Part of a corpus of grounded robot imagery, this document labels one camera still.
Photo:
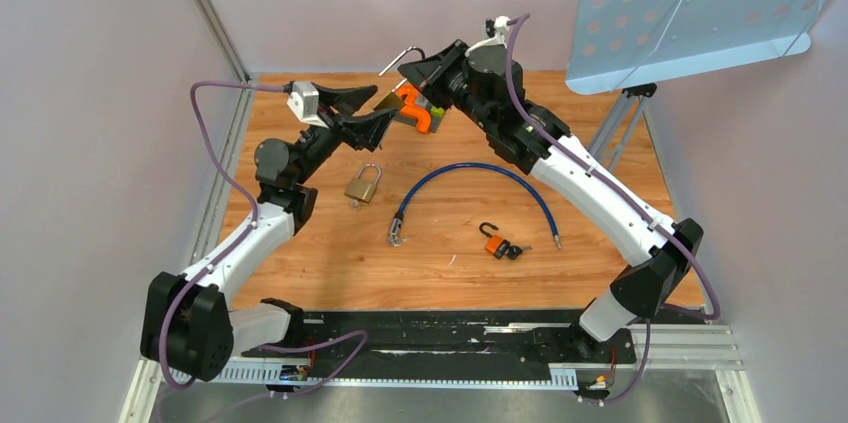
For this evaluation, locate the black key bunch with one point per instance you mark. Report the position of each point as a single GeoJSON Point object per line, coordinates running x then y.
{"type": "Point", "coordinates": [513, 252]}

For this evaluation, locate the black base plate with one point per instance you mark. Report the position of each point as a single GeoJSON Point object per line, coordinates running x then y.
{"type": "Point", "coordinates": [477, 347]}

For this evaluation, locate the small brass padlock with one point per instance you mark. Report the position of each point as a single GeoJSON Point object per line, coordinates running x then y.
{"type": "Point", "coordinates": [360, 189]}

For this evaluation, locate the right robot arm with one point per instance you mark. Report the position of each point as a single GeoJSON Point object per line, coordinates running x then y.
{"type": "Point", "coordinates": [486, 85]}

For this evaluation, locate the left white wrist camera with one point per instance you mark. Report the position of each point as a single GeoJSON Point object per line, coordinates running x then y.
{"type": "Point", "coordinates": [303, 101]}

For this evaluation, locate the orange S-shaped toy base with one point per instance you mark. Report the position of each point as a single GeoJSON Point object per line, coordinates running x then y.
{"type": "Point", "coordinates": [418, 111]}

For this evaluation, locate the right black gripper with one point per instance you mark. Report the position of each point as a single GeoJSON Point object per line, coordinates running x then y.
{"type": "Point", "coordinates": [419, 73]}

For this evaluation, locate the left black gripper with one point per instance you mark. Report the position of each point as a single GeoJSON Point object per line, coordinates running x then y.
{"type": "Point", "coordinates": [366, 131]}

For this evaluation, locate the orange small padlock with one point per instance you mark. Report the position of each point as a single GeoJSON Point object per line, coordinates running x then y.
{"type": "Point", "coordinates": [496, 245]}

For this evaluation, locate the perforated metal music stand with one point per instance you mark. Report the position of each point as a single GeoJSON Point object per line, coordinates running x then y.
{"type": "Point", "coordinates": [623, 45]}

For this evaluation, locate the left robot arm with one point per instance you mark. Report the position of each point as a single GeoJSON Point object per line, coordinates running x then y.
{"type": "Point", "coordinates": [190, 327]}

